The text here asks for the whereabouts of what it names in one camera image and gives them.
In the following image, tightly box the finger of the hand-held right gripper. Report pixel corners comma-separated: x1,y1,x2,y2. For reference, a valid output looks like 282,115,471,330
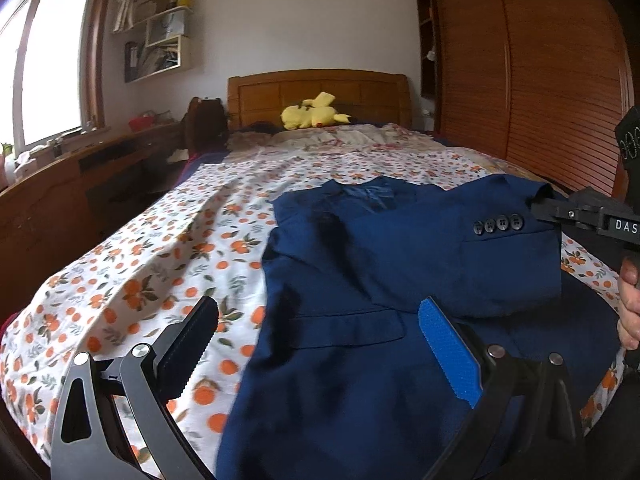
531,187,621,234

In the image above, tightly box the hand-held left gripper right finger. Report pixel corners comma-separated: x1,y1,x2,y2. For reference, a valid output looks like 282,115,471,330
417,297,586,480

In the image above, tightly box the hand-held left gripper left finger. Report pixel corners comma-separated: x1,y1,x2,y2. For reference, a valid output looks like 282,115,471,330
50,296,219,480

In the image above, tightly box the navy blue suit jacket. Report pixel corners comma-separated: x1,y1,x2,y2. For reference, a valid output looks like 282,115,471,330
215,172,626,480

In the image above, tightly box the person's right hand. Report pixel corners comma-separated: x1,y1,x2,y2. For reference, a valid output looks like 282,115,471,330
616,257,640,351

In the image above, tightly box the orange print white blanket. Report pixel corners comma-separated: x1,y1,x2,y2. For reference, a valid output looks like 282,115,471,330
0,147,631,471

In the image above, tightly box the wooden slatted wardrobe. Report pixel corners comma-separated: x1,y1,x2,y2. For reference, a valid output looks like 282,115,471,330
415,0,636,196

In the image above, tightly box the person's dark clothing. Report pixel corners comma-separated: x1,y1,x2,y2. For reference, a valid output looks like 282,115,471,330
582,360,640,480

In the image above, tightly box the wooden desk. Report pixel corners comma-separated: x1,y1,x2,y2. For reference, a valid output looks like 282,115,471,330
0,120,192,321

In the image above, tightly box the dark backpack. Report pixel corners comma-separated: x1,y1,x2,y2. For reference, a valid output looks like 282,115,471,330
181,96,230,158

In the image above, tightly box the pale floral quilt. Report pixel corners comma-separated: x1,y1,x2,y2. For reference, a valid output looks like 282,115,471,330
227,122,501,162

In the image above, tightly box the wooden bed headboard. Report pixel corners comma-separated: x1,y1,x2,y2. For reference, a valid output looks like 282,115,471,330
227,71,415,133

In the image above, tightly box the yellow plush toy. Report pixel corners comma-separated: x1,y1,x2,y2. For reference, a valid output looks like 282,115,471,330
280,91,352,131

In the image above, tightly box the white wall shelf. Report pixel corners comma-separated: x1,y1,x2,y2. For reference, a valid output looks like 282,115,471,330
112,0,196,84

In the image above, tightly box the window with wooden frame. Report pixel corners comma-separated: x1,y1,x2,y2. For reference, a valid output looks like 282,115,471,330
0,0,108,150

